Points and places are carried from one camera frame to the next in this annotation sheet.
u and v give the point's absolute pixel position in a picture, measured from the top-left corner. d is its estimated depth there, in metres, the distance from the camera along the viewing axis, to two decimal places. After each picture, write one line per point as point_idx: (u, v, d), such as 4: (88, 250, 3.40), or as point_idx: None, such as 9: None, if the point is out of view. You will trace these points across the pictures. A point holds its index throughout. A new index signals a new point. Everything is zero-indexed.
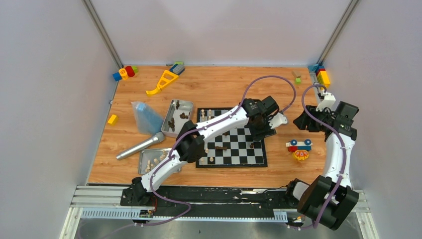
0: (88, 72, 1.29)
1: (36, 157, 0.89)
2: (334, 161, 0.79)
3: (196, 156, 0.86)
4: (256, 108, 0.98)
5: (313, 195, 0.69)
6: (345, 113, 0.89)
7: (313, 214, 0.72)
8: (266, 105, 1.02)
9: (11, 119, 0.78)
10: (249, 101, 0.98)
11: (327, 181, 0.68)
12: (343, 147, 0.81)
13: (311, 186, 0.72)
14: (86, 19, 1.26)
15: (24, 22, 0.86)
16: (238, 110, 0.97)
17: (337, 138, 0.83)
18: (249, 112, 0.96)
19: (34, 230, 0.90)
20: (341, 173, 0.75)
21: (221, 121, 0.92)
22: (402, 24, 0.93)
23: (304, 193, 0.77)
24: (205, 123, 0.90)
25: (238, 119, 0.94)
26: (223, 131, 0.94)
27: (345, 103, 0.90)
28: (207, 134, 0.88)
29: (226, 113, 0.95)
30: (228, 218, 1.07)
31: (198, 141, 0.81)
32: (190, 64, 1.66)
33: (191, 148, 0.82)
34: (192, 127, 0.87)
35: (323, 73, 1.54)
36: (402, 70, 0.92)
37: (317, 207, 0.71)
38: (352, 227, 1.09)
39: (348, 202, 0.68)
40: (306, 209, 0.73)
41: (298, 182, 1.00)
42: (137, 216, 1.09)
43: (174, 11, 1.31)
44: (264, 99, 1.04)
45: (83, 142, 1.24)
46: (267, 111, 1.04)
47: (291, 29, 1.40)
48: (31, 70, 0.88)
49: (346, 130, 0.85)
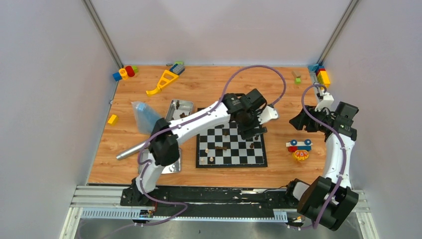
0: (88, 72, 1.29)
1: (36, 157, 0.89)
2: (334, 162, 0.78)
3: (170, 158, 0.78)
4: (238, 104, 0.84)
5: (313, 196, 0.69)
6: (345, 113, 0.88)
7: (312, 214, 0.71)
8: (251, 100, 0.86)
9: (11, 118, 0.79)
10: (230, 96, 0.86)
11: (327, 181, 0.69)
12: (343, 147, 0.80)
13: (311, 187, 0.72)
14: (86, 19, 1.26)
15: (24, 22, 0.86)
16: (218, 106, 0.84)
17: (336, 138, 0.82)
18: (230, 108, 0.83)
19: (34, 230, 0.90)
20: (341, 174, 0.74)
21: (197, 119, 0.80)
22: (403, 24, 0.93)
23: (303, 194, 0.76)
24: (179, 121, 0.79)
25: (218, 116, 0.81)
26: (201, 130, 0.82)
27: (345, 103, 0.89)
28: (181, 134, 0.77)
29: (203, 110, 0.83)
30: (228, 218, 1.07)
31: (171, 142, 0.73)
32: (190, 64, 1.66)
33: (163, 151, 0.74)
34: (164, 126, 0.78)
35: (323, 73, 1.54)
36: (402, 70, 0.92)
37: (317, 208, 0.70)
38: (352, 227, 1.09)
39: (348, 203, 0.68)
40: (305, 210, 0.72)
41: (298, 182, 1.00)
42: (136, 215, 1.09)
43: (173, 11, 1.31)
44: (250, 93, 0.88)
45: (83, 142, 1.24)
46: (253, 107, 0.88)
47: (291, 28, 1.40)
48: (31, 70, 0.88)
49: (346, 130, 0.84)
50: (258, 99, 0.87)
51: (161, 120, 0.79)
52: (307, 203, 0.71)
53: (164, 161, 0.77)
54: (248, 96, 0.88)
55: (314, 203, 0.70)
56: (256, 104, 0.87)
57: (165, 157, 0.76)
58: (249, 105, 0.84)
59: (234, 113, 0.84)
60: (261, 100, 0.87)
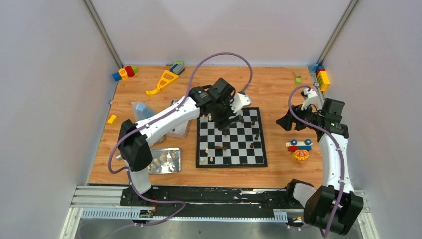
0: (88, 72, 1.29)
1: (35, 157, 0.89)
2: (332, 166, 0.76)
3: (142, 161, 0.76)
4: (206, 96, 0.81)
5: (320, 207, 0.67)
6: (334, 109, 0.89)
7: (321, 224, 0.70)
8: (219, 90, 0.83)
9: (11, 118, 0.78)
10: (197, 89, 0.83)
11: (330, 189, 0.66)
12: (339, 149, 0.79)
13: (315, 196, 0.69)
14: (85, 19, 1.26)
15: (24, 22, 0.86)
16: (186, 100, 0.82)
17: (330, 140, 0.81)
18: (198, 102, 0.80)
19: (34, 230, 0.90)
20: (342, 179, 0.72)
21: (165, 116, 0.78)
22: (403, 24, 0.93)
23: (307, 202, 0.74)
24: (147, 120, 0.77)
25: (187, 111, 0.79)
26: (171, 127, 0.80)
27: (332, 99, 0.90)
28: (150, 133, 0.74)
29: (170, 107, 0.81)
30: (228, 218, 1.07)
31: (140, 143, 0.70)
32: (190, 64, 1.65)
33: (134, 153, 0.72)
34: (132, 128, 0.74)
35: (323, 73, 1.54)
36: (402, 70, 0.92)
37: (325, 218, 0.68)
38: (352, 227, 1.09)
39: (354, 208, 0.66)
40: (314, 220, 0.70)
41: (296, 183, 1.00)
42: (136, 216, 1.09)
43: (173, 11, 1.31)
44: (216, 83, 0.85)
45: (83, 142, 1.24)
46: (223, 98, 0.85)
47: (292, 28, 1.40)
48: (31, 69, 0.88)
49: (337, 128, 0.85)
50: (226, 88, 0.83)
51: (127, 123, 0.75)
52: (314, 213, 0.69)
53: (135, 164, 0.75)
54: (215, 86, 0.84)
55: (321, 213, 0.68)
56: (224, 94, 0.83)
57: (137, 160, 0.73)
58: (217, 96, 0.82)
59: (203, 106, 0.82)
60: (229, 88, 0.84)
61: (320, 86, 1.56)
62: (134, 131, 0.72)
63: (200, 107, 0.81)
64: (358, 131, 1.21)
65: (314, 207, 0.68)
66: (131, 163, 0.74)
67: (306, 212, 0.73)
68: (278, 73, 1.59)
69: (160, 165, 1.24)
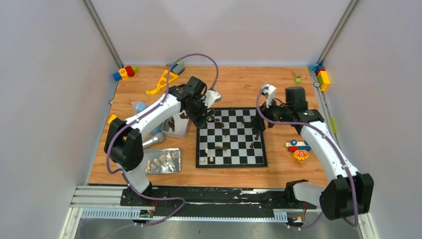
0: (88, 72, 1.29)
1: (36, 158, 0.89)
2: (328, 154, 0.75)
3: (135, 157, 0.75)
4: (183, 92, 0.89)
5: (340, 197, 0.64)
6: (298, 98, 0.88)
7: (346, 214, 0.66)
8: (193, 86, 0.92)
9: (11, 119, 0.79)
10: (174, 87, 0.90)
11: (341, 181, 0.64)
12: (325, 136, 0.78)
13: (329, 189, 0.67)
14: (85, 19, 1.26)
15: (24, 22, 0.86)
16: (167, 97, 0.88)
17: (313, 130, 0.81)
18: (177, 98, 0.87)
19: (34, 230, 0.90)
20: (343, 165, 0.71)
21: (152, 111, 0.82)
22: (403, 24, 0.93)
23: (323, 199, 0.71)
24: (136, 116, 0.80)
25: (170, 105, 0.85)
26: (158, 121, 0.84)
27: (292, 89, 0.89)
28: (142, 126, 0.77)
29: (155, 103, 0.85)
30: (228, 218, 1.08)
31: (133, 136, 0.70)
32: (190, 64, 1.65)
33: (127, 149, 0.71)
34: (121, 125, 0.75)
35: (323, 73, 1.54)
36: (402, 70, 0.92)
37: (347, 206, 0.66)
38: (352, 227, 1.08)
39: (368, 188, 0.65)
40: (338, 215, 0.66)
41: (295, 184, 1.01)
42: (137, 215, 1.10)
43: (173, 11, 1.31)
44: (189, 81, 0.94)
45: (83, 142, 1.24)
46: (198, 92, 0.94)
47: (291, 29, 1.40)
48: (30, 70, 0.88)
49: (311, 115, 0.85)
50: (199, 84, 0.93)
51: (115, 121, 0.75)
52: (336, 207, 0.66)
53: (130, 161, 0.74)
54: (189, 84, 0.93)
55: (341, 203, 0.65)
56: (199, 90, 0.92)
57: (131, 157, 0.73)
58: (192, 92, 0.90)
59: (182, 101, 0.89)
60: (201, 84, 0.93)
61: (320, 86, 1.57)
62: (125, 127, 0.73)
63: (180, 102, 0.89)
64: (358, 131, 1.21)
65: (334, 200, 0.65)
66: (125, 160, 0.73)
67: (327, 209, 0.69)
68: (278, 73, 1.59)
69: (160, 165, 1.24)
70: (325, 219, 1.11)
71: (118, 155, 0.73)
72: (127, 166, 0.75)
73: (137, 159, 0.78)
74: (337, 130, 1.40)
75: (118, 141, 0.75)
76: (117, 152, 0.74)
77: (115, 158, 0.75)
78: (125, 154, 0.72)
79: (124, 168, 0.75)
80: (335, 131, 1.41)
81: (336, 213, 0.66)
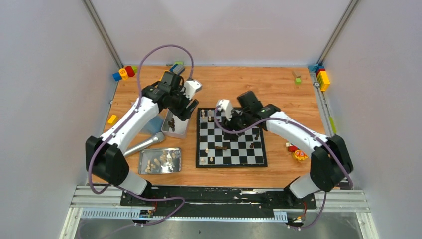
0: (88, 72, 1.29)
1: (36, 157, 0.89)
2: (298, 134, 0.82)
3: (119, 172, 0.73)
4: (158, 91, 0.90)
5: (326, 165, 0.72)
6: (251, 100, 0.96)
7: (339, 178, 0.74)
8: (168, 82, 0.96)
9: (10, 118, 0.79)
10: (149, 88, 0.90)
11: (317, 149, 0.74)
12: (287, 121, 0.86)
13: (314, 163, 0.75)
14: (85, 18, 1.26)
15: (24, 22, 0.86)
16: (142, 102, 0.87)
17: (275, 120, 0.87)
18: (153, 99, 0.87)
19: (34, 230, 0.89)
20: (313, 136, 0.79)
21: (128, 121, 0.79)
22: (403, 24, 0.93)
23: (314, 175, 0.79)
24: (111, 130, 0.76)
25: (146, 109, 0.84)
26: (137, 129, 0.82)
27: (242, 95, 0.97)
28: (119, 140, 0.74)
29: (130, 111, 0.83)
30: (228, 218, 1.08)
31: (113, 152, 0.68)
32: (190, 64, 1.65)
33: (109, 166, 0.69)
34: (98, 142, 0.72)
35: (323, 73, 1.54)
36: (402, 70, 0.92)
37: (335, 171, 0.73)
38: (352, 227, 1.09)
39: (342, 147, 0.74)
40: (333, 181, 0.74)
41: (291, 185, 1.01)
42: (137, 215, 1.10)
43: (173, 10, 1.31)
44: (163, 78, 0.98)
45: (83, 142, 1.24)
46: (174, 87, 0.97)
47: (291, 29, 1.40)
48: (30, 69, 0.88)
49: (268, 110, 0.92)
50: (173, 79, 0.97)
51: (90, 139, 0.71)
52: (328, 175, 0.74)
53: (115, 177, 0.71)
54: (164, 81, 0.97)
55: (328, 168, 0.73)
56: (174, 85, 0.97)
57: (115, 173, 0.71)
58: (168, 89, 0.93)
59: (160, 101, 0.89)
60: (176, 77, 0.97)
61: (320, 86, 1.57)
62: (102, 144, 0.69)
63: (157, 102, 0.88)
64: (358, 131, 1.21)
65: (323, 170, 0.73)
66: (110, 177, 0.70)
67: (322, 181, 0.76)
68: (278, 73, 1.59)
69: (160, 165, 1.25)
70: (325, 219, 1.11)
71: (101, 174, 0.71)
72: (113, 182, 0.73)
73: (123, 172, 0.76)
74: (337, 130, 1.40)
75: (98, 159, 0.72)
76: (99, 172, 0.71)
77: (99, 177, 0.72)
78: (108, 171, 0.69)
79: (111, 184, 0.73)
80: (335, 131, 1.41)
81: (330, 180, 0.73)
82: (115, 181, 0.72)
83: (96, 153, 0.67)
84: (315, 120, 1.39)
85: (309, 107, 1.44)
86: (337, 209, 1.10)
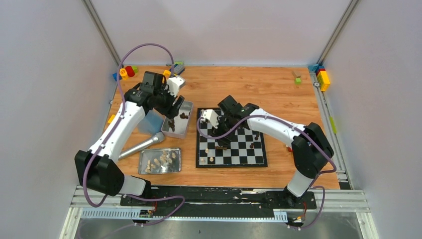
0: (88, 72, 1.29)
1: (36, 157, 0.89)
2: (278, 127, 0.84)
3: (115, 181, 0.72)
4: (141, 93, 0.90)
5: (307, 152, 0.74)
6: (231, 104, 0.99)
7: (321, 163, 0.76)
8: (150, 83, 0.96)
9: (10, 118, 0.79)
10: (131, 92, 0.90)
11: (297, 139, 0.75)
12: (265, 116, 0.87)
13: (296, 153, 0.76)
14: (85, 19, 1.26)
15: (24, 22, 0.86)
16: (126, 107, 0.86)
17: (255, 118, 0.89)
18: (137, 102, 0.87)
19: (34, 230, 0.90)
20: (291, 127, 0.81)
21: (115, 129, 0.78)
22: (403, 24, 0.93)
23: (297, 164, 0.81)
24: (99, 141, 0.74)
25: (132, 114, 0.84)
26: (125, 136, 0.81)
27: (222, 101, 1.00)
28: (109, 150, 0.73)
29: (115, 118, 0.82)
30: (228, 218, 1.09)
31: (105, 164, 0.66)
32: (190, 64, 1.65)
33: (103, 178, 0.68)
34: (88, 156, 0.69)
35: (323, 73, 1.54)
36: (401, 70, 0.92)
37: (317, 157, 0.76)
38: (353, 227, 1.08)
39: (319, 133, 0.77)
40: (316, 168, 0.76)
41: (289, 186, 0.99)
42: (137, 215, 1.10)
43: (173, 11, 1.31)
44: (145, 78, 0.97)
45: (83, 142, 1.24)
46: (156, 87, 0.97)
47: (291, 29, 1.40)
48: (30, 70, 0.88)
49: (246, 109, 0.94)
50: (155, 78, 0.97)
51: (78, 154, 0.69)
52: (310, 163, 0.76)
53: (111, 187, 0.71)
54: (146, 82, 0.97)
55: (310, 156, 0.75)
56: (157, 85, 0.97)
57: (110, 183, 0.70)
58: (151, 89, 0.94)
59: (145, 103, 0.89)
60: (158, 76, 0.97)
61: (320, 86, 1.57)
62: (93, 157, 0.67)
63: (142, 105, 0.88)
64: (358, 131, 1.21)
65: (306, 158, 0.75)
66: (106, 187, 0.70)
67: (306, 169, 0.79)
68: (278, 73, 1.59)
69: (160, 165, 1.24)
70: (325, 219, 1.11)
71: (96, 185, 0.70)
72: (110, 192, 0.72)
73: (118, 181, 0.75)
74: (337, 130, 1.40)
75: (91, 172, 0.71)
76: (94, 184, 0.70)
77: (95, 189, 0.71)
78: (103, 182, 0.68)
79: (108, 195, 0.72)
80: (335, 131, 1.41)
81: (314, 167, 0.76)
82: (111, 191, 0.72)
83: (87, 168, 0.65)
84: (315, 120, 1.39)
85: (309, 107, 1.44)
86: (337, 209, 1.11)
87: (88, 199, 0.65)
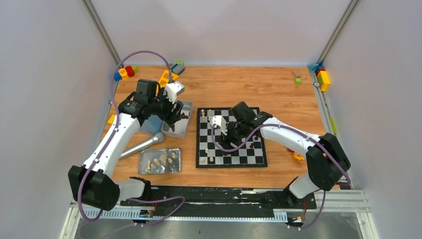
0: (87, 72, 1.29)
1: (36, 156, 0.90)
2: (289, 135, 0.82)
3: (110, 196, 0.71)
4: (136, 104, 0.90)
5: (323, 164, 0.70)
6: (243, 110, 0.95)
7: (337, 178, 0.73)
8: (144, 93, 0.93)
9: (10, 119, 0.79)
10: (125, 103, 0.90)
11: (312, 150, 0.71)
12: (279, 126, 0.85)
13: (311, 164, 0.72)
14: (85, 18, 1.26)
15: (24, 23, 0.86)
16: (121, 119, 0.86)
17: (268, 127, 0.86)
18: (132, 113, 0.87)
19: (34, 230, 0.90)
20: (306, 137, 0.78)
21: (110, 142, 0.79)
22: (402, 25, 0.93)
23: (311, 176, 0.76)
24: (94, 156, 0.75)
25: (127, 127, 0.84)
26: (120, 148, 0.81)
27: (235, 107, 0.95)
28: (103, 164, 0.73)
29: (110, 131, 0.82)
30: (228, 218, 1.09)
31: (100, 179, 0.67)
32: (190, 64, 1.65)
33: (97, 191, 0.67)
34: (82, 171, 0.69)
35: (323, 73, 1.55)
36: (401, 70, 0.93)
37: (332, 169, 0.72)
38: (353, 228, 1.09)
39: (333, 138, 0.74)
40: (332, 180, 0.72)
41: (291, 185, 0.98)
42: (137, 215, 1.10)
43: (173, 10, 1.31)
44: (138, 87, 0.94)
45: (83, 142, 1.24)
46: (150, 96, 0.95)
47: (291, 29, 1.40)
48: (29, 70, 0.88)
49: (258, 118, 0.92)
50: (149, 87, 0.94)
51: (73, 170, 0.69)
52: (325, 174, 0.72)
53: (106, 202, 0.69)
54: (139, 91, 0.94)
55: (327, 169, 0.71)
56: (151, 93, 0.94)
57: (105, 197, 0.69)
58: (146, 99, 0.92)
59: (139, 114, 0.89)
60: (150, 85, 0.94)
61: (320, 86, 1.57)
62: (87, 172, 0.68)
63: (136, 117, 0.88)
64: (358, 131, 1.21)
65: (321, 170, 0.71)
66: (101, 202, 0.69)
67: (321, 182, 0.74)
68: (278, 73, 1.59)
69: (160, 165, 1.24)
70: (325, 219, 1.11)
71: (91, 201, 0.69)
72: (106, 207, 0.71)
73: (114, 195, 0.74)
74: (337, 130, 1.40)
75: (86, 187, 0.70)
76: (88, 200, 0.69)
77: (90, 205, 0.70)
78: (99, 197, 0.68)
79: (104, 210, 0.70)
80: (335, 132, 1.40)
81: (330, 181, 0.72)
82: (107, 205, 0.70)
83: (81, 183, 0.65)
84: (315, 119, 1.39)
85: (308, 107, 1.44)
86: (337, 209, 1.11)
87: (84, 214, 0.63)
